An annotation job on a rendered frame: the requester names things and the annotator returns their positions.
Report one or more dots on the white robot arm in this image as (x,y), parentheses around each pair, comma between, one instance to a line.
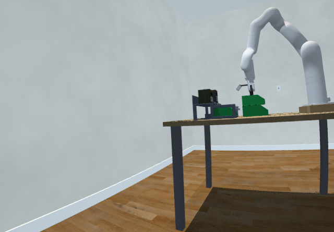
(308,50)

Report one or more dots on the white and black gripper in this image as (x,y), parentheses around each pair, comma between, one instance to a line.
(251,87)

